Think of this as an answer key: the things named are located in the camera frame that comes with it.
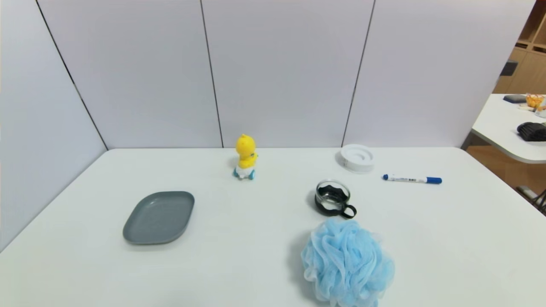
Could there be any light blue bath loofah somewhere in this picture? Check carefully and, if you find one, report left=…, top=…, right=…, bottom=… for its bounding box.
left=301, top=218, right=395, bottom=307

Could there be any grey plastic dish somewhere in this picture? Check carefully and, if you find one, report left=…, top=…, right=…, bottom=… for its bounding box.
left=123, top=191, right=195, bottom=246

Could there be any black ribbed object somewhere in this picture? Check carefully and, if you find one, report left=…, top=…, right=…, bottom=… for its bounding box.
left=517, top=122, right=546, bottom=142

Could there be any yellow duck toy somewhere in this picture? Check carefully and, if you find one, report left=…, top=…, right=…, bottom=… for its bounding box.
left=233, top=134, right=258, bottom=180

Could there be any glass cup with black holder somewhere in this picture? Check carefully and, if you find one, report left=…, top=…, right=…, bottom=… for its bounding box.
left=315, top=180, right=357, bottom=220

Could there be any white round tape roll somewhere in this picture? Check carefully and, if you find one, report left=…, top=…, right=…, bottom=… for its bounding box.
left=340, top=144, right=375, bottom=174

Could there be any blue capped whiteboard marker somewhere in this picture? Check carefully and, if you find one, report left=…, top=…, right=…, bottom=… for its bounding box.
left=383, top=174, right=443, bottom=185

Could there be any white side table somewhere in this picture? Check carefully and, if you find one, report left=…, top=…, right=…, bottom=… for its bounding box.
left=471, top=93, right=546, bottom=164

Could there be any dark chair base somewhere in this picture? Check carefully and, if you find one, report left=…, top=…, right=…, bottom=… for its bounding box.
left=516, top=185, right=546, bottom=216

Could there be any wooden shelf unit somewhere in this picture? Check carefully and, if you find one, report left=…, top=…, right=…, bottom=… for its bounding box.
left=494, top=0, right=546, bottom=95

